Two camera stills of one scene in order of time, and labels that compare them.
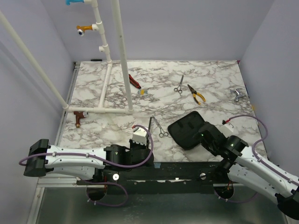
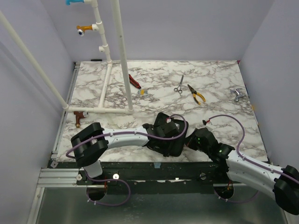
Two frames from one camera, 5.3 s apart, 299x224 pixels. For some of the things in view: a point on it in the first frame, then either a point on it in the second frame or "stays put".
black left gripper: [133, 143] to [165, 151]
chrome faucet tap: [238, 94] stays put
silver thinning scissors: [179, 89] stays put
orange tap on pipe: [81, 29] stays put
